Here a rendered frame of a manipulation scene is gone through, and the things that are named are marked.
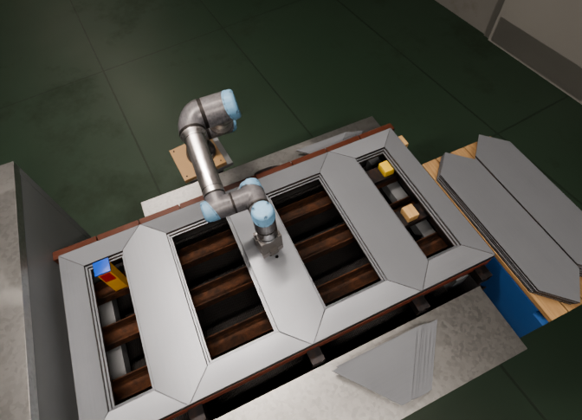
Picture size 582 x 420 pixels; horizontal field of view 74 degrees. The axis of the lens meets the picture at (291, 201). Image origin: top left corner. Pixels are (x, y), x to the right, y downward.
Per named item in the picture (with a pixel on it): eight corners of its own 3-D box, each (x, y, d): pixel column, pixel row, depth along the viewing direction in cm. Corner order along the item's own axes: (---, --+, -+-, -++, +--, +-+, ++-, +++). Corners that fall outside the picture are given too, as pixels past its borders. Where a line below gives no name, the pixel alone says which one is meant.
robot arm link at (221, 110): (201, 118, 193) (194, 95, 139) (229, 109, 195) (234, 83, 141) (210, 141, 194) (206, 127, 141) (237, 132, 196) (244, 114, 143)
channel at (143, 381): (467, 241, 170) (471, 235, 166) (87, 420, 138) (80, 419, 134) (455, 226, 174) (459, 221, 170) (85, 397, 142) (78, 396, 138)
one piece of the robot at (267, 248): (262, 248, 129) (267, 268, 143) (285, 235, 132) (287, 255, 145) (248, 228, 134) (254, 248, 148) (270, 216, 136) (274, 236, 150)
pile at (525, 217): (632, 275, 147) (643, 269, 142) (551, 319, 139) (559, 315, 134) (491, 136, 187) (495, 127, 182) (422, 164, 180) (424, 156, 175)
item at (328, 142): (374, 145, 201) (375, 140, 198) (307, 172, 194) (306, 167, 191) (362, 130, 208) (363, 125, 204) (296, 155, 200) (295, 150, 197)
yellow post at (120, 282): (130, 288, 164) (110, 271, 148) (118, 294, 163) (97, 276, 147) (127, 278, 167) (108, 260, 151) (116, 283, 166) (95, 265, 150)
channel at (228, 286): (438, 204, 181) (441, 198, 177) (80, 363, 149) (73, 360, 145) (428, 191, 185) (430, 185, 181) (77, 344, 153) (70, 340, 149)
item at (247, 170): (391, 144, 205) (391, 139, 203) (152, 238, 181) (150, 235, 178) (371, 119, 216) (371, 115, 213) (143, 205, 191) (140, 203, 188)
